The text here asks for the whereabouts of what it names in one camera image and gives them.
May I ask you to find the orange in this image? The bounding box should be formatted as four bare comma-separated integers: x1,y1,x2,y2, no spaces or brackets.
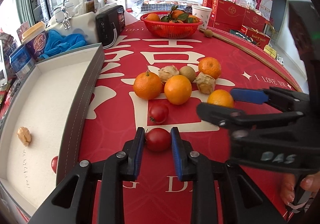
164,75,192,105
207,89,234,108

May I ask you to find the red cherry tomato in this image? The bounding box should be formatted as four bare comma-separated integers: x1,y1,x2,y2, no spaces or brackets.
51,156,59,173

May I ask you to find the right hand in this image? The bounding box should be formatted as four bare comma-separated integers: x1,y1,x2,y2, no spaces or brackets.
280,172,320,206

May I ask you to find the tan walnut right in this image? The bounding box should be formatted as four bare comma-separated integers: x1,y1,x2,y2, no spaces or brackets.
195,72,216,95

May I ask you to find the tan walnut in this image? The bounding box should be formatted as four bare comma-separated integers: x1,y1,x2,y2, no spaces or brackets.
158,65,180,84
195,72,216,95

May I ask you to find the far right mandarin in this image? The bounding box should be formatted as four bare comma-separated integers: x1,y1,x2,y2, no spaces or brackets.
198,57,222,79

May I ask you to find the brown kiwi in pile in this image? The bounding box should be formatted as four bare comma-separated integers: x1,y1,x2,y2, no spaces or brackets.
179,66,196,83

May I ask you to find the red gift bag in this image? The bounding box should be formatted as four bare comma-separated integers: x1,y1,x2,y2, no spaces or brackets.
240,25,271,50

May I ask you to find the tan walnut left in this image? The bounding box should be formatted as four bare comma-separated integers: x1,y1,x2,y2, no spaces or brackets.
158,65,180,84

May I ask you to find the grey white tray box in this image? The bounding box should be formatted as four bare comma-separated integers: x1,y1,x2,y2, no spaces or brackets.
1,44,105,216

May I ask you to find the left mandarin with stem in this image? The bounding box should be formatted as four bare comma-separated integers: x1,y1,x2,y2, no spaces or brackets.
133,70,163,100

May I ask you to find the long wooden back scratcher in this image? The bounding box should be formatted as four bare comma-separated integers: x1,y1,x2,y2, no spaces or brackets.
211,28,303,92

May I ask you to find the brown kiwi near cup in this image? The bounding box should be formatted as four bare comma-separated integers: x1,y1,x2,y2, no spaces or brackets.
203,29,213,38

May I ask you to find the red tablecloth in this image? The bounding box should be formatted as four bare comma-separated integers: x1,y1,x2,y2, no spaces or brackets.
77,21,295,223

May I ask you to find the walnut in tray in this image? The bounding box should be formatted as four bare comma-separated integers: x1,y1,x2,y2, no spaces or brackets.
17,126,31,147

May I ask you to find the red gift box stack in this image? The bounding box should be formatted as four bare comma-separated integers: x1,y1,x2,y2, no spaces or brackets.
202,0,266,32

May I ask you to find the red plastic fruit basket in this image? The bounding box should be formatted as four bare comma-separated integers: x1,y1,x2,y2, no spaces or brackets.
140,10,202,39

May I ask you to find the white floral paper cup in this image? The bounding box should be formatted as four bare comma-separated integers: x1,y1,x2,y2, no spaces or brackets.
192,5,212,30

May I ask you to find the black radio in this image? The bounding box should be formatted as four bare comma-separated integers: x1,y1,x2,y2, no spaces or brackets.
95,5,125,48

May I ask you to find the blue cloth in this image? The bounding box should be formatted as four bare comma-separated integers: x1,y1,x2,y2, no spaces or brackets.
39,30,87,59

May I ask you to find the purple instant noodle cup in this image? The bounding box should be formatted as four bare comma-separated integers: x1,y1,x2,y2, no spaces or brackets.
22,21,48,60

